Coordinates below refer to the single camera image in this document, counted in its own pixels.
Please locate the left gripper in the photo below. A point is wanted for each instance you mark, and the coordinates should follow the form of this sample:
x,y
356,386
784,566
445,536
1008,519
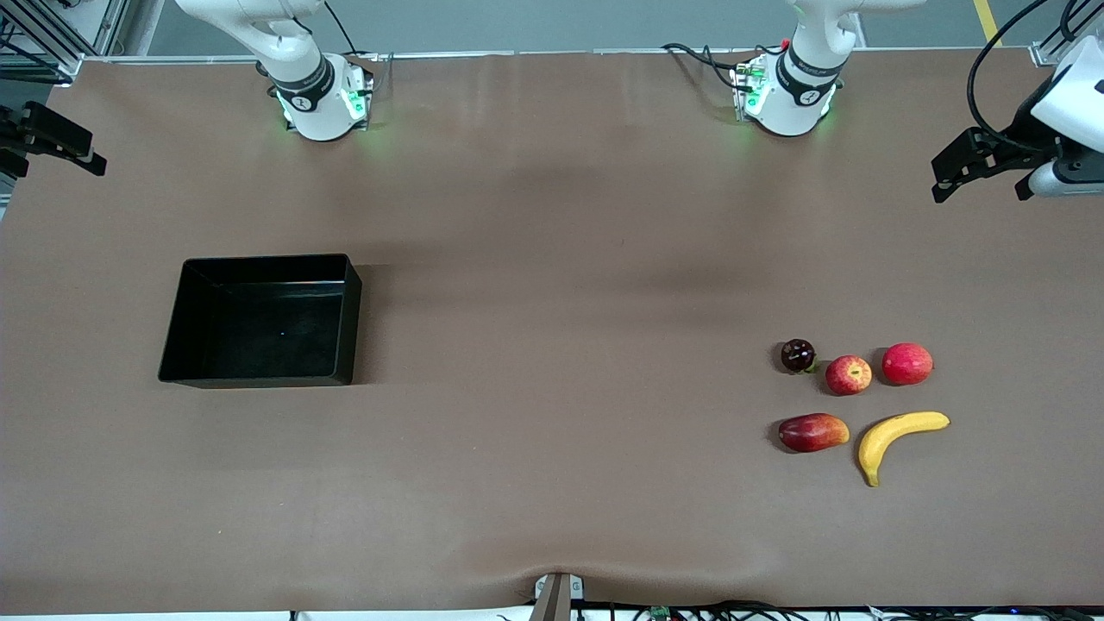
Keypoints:
x,y
1023,128

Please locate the red yellow apple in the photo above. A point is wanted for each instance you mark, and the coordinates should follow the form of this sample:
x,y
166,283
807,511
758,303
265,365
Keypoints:
x,y
849,375

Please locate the black plastic box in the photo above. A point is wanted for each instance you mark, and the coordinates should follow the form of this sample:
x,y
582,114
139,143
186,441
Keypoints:
x,y
259,328

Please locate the yellow banana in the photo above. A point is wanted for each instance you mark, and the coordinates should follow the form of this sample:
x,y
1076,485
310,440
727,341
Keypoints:
x,y
888,431

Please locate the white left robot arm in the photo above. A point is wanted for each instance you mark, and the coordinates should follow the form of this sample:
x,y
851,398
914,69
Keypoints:
x,y
793,95

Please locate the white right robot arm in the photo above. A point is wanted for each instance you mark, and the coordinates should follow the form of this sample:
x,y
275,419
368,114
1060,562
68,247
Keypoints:
x,y
315,95

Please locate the dark purple mangosteen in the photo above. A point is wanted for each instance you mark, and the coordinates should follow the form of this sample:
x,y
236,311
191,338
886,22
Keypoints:
x,y
798,355

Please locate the red yellow mango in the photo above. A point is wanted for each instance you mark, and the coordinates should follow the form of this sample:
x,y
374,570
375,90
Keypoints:
x,y
812,433

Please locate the brown table mat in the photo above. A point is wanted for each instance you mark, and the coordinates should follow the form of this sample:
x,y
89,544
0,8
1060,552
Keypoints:
x,y
552,483

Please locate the small green circuit board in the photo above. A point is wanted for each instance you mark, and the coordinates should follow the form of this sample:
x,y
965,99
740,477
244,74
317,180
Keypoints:
x,y
660,612

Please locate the aluminium frame post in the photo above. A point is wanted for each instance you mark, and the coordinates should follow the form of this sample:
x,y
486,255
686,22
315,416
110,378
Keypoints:
x,y
1056,39
52,34

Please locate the grey camera mount pole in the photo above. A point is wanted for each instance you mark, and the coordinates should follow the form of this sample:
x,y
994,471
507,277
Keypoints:
x,y
556,599

